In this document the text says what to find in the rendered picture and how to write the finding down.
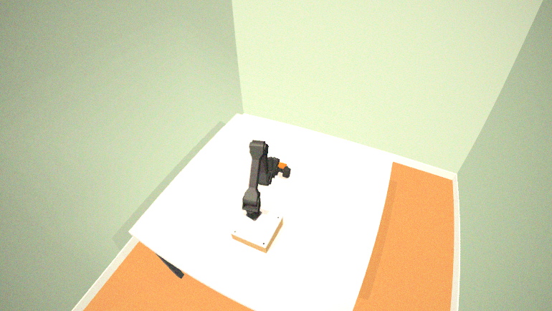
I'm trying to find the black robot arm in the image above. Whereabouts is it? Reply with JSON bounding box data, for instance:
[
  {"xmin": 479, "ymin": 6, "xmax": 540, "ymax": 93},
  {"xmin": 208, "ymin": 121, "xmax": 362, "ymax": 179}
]
[{"xmin": 242, "ymin": 140, "xmax": 280, "ymax": 221}]

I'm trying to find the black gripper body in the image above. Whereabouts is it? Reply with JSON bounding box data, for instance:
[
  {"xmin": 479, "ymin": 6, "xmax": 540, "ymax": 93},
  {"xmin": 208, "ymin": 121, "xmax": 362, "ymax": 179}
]
[{"xmin": 273, "ymin": 166, "xmax": 291, "ymax": 178}]

